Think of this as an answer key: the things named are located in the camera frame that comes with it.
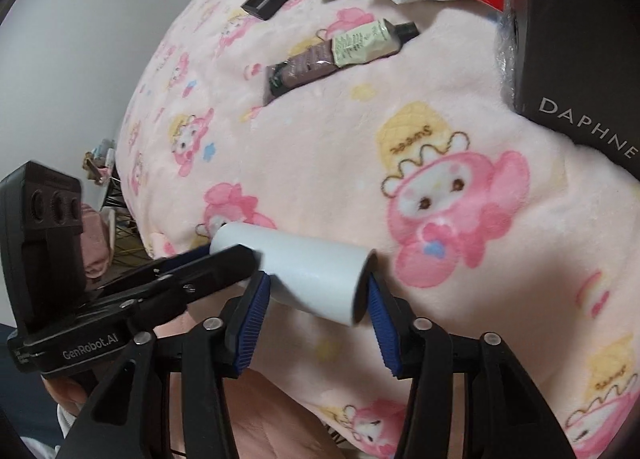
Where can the pale green cream tube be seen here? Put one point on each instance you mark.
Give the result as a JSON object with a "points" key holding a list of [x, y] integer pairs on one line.
{"points": [[365, 41]]}

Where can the clear plastic wrap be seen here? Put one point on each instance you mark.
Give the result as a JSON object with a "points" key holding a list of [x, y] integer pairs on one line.
{"points": [[506, 49]]}

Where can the person's right hand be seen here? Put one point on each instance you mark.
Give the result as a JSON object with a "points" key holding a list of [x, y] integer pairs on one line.
{"points": [[285, 419]]}

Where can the person's left hand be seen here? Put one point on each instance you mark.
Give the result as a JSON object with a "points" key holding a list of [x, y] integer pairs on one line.
{"points": [[70, 394]]}

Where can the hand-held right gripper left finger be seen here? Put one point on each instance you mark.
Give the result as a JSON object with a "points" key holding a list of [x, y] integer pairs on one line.
{"points": [[250, 324]]}

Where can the white paper roll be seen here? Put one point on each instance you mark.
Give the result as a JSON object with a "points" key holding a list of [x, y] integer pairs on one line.
{"points": [[310, 264]]}

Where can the pink printed blanket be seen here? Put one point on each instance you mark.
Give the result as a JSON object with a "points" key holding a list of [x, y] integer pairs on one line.
{"points": [[325, 149]]}

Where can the black cardboard shoe box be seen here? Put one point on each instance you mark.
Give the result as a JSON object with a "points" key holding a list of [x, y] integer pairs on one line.
{"points": [[575, 39]]}

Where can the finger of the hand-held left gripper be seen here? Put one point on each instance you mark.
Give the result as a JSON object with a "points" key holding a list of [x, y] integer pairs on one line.
{"points": [[170, 265], [200, 274]]}

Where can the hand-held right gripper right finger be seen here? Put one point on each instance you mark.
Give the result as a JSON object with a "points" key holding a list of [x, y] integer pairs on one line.
{"points": [[385, 334]]}

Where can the brown cream tube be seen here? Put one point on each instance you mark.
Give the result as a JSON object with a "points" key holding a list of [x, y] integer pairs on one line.
{"points": [[300, 69]]}

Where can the pink cloth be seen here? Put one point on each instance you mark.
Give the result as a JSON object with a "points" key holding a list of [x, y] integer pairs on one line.
{"points": [[97, 239]]}

